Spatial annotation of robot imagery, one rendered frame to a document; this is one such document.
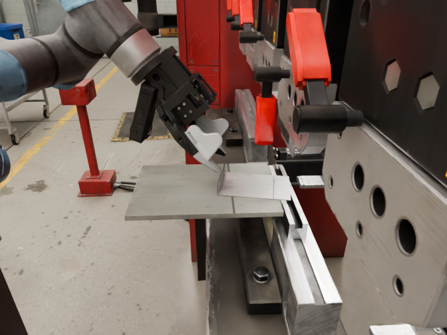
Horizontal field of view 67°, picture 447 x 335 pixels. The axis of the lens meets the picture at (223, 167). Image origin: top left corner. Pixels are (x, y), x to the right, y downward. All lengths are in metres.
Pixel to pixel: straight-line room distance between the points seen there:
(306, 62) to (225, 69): 1.20
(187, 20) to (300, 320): 1.15
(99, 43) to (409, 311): 0.52
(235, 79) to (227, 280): 0.98
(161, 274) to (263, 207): 1.36
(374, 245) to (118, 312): 1.62
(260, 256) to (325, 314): 0.18
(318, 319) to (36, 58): 0.53
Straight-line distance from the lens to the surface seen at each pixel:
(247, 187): 0.63
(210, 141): 0.56
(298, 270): 0.52
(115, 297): 1.84
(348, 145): 0.24
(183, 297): 1.77
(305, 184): 0.65
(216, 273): 0.64
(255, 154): 0.97
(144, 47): 0.56
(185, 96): 0.55
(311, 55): 0.24
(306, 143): 0.34
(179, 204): 0.59
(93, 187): 2.59
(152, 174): 0.69
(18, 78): 0.54
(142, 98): 0.59
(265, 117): 0.41
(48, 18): 8.25
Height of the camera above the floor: 1.33
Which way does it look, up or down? 28 degrees down
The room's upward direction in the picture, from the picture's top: straight up
